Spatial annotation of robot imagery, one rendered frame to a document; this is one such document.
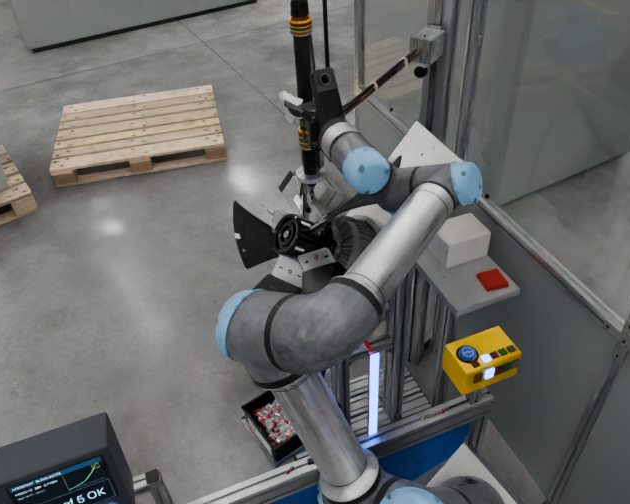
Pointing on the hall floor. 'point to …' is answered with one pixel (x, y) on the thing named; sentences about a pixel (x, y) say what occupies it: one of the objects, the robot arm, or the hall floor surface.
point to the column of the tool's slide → (444, 144)
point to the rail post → (478, 432)
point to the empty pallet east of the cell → (137, 134)
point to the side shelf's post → (442, 357)
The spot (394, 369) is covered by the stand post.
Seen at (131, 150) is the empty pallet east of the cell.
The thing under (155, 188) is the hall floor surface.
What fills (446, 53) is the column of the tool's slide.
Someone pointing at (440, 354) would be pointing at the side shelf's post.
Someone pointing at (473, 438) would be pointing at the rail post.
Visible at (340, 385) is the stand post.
